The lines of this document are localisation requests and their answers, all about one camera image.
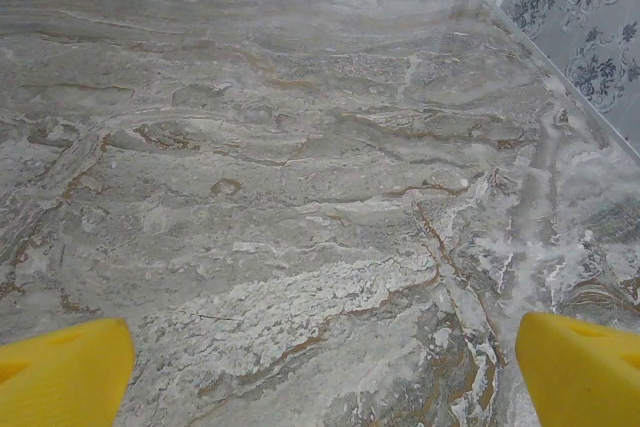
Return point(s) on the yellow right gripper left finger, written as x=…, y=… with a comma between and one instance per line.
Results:
x=60, y=377

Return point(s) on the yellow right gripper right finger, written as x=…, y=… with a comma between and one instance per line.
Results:
x=585, y=382

